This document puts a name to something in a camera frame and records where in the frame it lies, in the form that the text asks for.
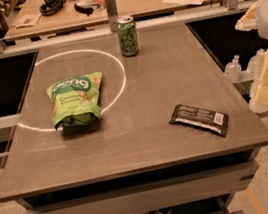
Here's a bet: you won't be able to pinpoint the green soda can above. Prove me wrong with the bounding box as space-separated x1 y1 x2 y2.
116 16 139 57

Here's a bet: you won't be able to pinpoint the grey table drawer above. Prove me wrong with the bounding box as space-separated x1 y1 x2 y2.
26 161 258 214

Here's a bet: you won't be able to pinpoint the black snack bar wrapper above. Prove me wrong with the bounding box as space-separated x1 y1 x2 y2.
170 104 229 137

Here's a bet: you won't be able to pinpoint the green rice chip bag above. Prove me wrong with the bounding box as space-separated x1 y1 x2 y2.
46 72 102 129

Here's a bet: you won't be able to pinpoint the grey metal bracket middle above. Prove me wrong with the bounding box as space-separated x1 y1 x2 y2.
105 0 118 32

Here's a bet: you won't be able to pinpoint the paper card on desk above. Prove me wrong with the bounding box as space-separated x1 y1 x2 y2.
14 14 41 28

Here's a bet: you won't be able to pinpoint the clear plastic water bottle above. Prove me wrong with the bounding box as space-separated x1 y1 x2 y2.
224 55 242 82

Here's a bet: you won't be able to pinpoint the black headphones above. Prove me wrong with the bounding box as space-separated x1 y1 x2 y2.
39 0 65 17

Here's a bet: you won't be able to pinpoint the white paper sheet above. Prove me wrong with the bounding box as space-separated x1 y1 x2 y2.
163 0 204 6

